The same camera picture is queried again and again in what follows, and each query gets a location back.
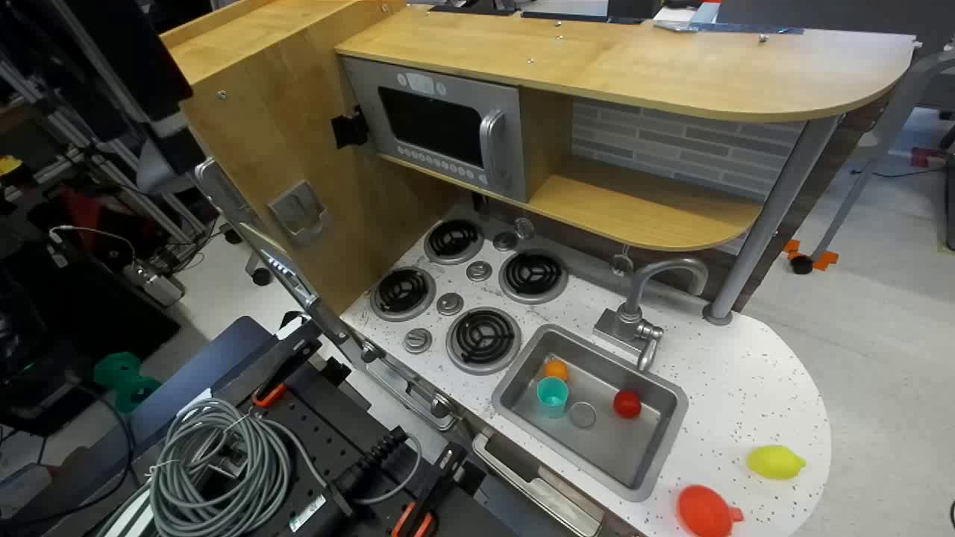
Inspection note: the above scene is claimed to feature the blue plastic cup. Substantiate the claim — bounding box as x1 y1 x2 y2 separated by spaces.
534 376 573 415

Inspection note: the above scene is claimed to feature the silver sink basin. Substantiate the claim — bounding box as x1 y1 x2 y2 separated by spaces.
488 323 691 505

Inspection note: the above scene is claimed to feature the orange plastic cup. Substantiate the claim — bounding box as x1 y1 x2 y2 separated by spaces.
675 482 746 537

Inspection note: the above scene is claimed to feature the black coil stove burner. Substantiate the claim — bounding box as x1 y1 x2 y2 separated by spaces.
445 308 524 376
369 266 439 323
495 248 573 308
421 215 485 266

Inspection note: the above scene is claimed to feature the grey toy microwave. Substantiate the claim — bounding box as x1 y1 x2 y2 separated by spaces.
340 56 530 206

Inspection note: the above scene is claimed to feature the grey toy faucet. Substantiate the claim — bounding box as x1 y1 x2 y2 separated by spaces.
589 257 709 376

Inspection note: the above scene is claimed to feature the red toy ball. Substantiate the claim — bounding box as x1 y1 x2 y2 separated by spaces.
612 387 645 420

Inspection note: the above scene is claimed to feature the black perforated breadboard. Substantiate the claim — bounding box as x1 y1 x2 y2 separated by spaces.
196 354 470 537

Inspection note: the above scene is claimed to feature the grey tile backsplash panel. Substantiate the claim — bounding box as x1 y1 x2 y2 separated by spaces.
570 99 804 206

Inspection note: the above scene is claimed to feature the black orange bar clamp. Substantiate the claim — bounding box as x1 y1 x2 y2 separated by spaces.
246 336 324 411
382 436 470 537

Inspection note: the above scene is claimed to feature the wooden toy kitchen unit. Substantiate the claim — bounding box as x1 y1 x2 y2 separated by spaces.
158 0 918 537

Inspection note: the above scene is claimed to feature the orange black floor item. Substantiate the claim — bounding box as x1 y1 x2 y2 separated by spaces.
782 235 842 278

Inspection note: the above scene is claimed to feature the yellow toy lemon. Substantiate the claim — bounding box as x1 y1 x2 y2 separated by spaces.
743 441 807 482

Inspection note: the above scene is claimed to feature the green plastic object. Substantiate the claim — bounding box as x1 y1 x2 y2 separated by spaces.
93 350 163 415

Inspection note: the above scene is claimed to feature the grey metal stand pole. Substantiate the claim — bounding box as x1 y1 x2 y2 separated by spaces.
801 47 955 263

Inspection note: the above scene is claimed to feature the grey wall bracket plate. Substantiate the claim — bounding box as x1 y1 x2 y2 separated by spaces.
266 180 327 248

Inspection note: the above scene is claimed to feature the black clamp bracket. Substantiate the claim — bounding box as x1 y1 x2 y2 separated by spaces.
327 105 369 153

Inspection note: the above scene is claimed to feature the grey kitchen support post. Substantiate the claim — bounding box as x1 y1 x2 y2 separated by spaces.
700 115 843 329

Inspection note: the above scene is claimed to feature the grey coiled cable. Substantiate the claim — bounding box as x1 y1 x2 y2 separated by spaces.
146 397 291 537

